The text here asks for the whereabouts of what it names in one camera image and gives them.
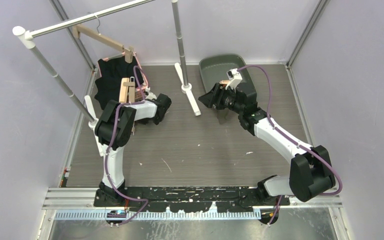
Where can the grey-green plastic tub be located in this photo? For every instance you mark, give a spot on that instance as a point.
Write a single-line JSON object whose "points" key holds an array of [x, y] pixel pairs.
{"points": [[214, 69]]}

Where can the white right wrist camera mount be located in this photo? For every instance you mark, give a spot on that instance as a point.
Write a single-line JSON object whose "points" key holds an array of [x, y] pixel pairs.
{"points": [[234, 79]]}

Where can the white and metal clothes rack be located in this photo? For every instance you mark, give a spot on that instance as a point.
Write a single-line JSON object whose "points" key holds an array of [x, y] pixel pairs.
{"points": [[27, 38]]}

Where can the grey-brown underwear with beige waistband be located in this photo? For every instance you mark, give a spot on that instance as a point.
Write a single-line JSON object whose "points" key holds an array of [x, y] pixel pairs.
{"points": [[222, 114]]}

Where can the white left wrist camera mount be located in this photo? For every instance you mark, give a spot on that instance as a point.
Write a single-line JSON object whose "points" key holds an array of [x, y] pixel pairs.
{"points": [[149, 95]]}

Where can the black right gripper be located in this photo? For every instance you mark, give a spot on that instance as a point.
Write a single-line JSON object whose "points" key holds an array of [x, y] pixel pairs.
{"points": [[209, 99]]}

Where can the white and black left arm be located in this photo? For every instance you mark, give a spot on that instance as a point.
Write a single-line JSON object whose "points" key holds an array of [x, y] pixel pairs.
{"points": [[113, 131]]}

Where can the beige clip hanger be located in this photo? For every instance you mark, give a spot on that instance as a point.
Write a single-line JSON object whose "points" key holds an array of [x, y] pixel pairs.
{"points": [[127, 93], [79, 29]]}

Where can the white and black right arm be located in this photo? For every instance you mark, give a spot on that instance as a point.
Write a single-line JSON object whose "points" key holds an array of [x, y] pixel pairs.
{"points": [[310, 172]]}

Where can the black clothes in basket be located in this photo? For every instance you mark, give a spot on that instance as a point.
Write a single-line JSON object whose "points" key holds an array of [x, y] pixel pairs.
{"points": [[117, 61]]}

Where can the black underwear with beige waistband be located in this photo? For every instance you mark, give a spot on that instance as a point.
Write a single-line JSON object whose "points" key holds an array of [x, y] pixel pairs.
{"points": [[108, 85]]}

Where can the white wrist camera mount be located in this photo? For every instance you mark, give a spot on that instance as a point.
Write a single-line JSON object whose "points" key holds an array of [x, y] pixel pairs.
{"points": [[234, 79], [149, 95]]}

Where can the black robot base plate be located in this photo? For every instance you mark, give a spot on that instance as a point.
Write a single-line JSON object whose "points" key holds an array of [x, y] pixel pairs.
{"points": [[187, 199]]}

